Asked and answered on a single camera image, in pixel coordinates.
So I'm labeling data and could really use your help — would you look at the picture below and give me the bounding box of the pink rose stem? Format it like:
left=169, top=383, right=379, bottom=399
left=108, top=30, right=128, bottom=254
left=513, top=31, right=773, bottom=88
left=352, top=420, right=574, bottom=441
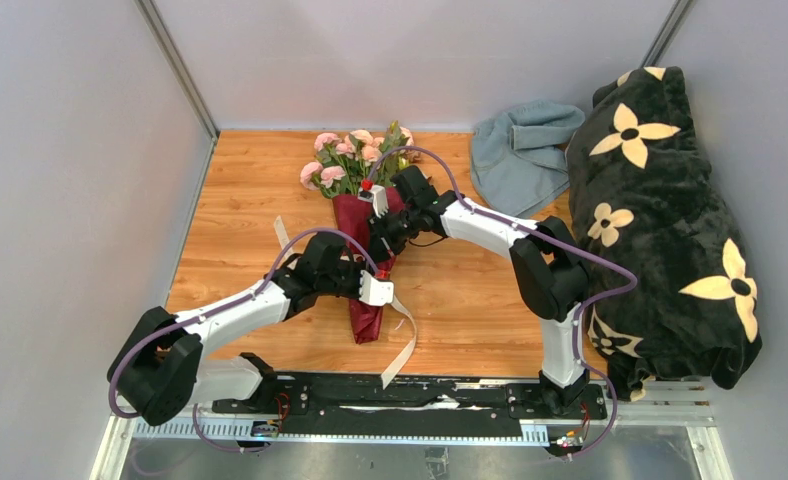
left=299, top=130, right=384, bottom=199

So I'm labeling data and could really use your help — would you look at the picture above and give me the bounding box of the dark red wrapping paper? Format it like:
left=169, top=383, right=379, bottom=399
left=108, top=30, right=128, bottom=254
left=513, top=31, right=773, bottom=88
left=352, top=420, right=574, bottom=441
left=331, top=188, right=409, bottom=346

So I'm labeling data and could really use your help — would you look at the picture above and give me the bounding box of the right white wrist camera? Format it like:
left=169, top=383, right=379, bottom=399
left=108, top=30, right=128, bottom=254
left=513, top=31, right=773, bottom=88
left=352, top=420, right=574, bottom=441
left=358, top=179, right=390, bottom=217

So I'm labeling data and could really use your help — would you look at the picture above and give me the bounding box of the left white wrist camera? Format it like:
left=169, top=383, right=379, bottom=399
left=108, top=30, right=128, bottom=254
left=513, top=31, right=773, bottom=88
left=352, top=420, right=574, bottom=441
left=358, top=270, right=395, bottom=307

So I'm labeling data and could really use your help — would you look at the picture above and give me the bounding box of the black flower-pattern blanket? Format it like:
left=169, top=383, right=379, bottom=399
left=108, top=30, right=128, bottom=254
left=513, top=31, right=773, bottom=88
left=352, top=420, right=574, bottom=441
left=565, top=67, right=762, bottom=401

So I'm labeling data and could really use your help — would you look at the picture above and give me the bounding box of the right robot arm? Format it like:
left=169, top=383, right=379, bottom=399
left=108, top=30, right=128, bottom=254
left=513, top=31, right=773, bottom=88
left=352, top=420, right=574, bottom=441
left=358, top=166, right=590, bottom=418

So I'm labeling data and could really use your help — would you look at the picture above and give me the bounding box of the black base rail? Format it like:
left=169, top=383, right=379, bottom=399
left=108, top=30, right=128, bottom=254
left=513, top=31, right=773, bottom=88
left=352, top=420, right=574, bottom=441
left=211, top=372, right=607, bottom=438

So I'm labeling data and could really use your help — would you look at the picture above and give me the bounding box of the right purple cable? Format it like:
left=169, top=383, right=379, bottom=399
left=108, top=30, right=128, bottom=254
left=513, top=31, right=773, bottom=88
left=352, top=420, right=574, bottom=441
left=366, top=144, right=639, bottom=460

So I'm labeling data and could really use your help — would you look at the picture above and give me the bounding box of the blue towel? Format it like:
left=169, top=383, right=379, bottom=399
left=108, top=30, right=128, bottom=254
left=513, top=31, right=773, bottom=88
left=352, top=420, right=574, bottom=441
left=470, top=100, right=585, bottom=218

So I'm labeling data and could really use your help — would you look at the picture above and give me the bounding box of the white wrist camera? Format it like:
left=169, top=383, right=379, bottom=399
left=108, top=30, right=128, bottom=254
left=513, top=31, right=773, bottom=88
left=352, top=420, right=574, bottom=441
left=358, top=270, right=395, bottom=307
left=358, top=179, right=390, bottom=217

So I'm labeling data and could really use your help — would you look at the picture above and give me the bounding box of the cream printed ribbon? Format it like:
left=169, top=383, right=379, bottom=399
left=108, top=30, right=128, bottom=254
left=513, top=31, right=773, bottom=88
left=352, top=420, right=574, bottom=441
left=272, top=215, right=419, bottom=391

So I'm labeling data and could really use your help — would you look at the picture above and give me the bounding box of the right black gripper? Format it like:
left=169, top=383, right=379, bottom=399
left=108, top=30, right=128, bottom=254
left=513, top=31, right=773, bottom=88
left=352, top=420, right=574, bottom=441
left=366, top=204, right=422, bottom=265

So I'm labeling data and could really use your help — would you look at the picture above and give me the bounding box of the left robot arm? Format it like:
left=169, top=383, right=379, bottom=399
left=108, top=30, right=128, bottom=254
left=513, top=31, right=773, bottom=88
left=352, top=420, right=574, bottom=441
left=107, top=227, right=381, bottom=426

